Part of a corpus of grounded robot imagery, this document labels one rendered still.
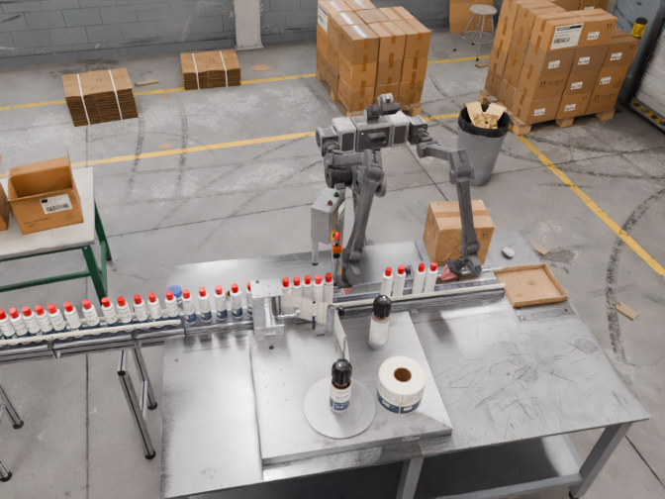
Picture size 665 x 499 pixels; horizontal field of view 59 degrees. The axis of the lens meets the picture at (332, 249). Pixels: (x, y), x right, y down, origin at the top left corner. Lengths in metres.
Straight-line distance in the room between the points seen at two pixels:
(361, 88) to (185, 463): 4.38
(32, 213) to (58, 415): 1.19
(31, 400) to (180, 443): 1.60
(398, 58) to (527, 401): 4.08
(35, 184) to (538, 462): 3.29
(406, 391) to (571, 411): 0.79
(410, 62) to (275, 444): 4.48
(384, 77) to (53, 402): 4.17
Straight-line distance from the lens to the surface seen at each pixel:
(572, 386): 2.97
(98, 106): 6.45
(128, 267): 4.63
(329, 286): 2.84
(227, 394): 2.71
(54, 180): 3.98
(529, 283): 3.36
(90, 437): 3.75
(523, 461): 3.40
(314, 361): 2.73
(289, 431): 2.53
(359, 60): 5.94
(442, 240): 3.16
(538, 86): 6.21
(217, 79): 6.94
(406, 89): 6.30
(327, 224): 2.60
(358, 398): 2.61
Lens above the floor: 3.04
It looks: 41 degrees down
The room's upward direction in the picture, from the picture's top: 2 degrees clockwise
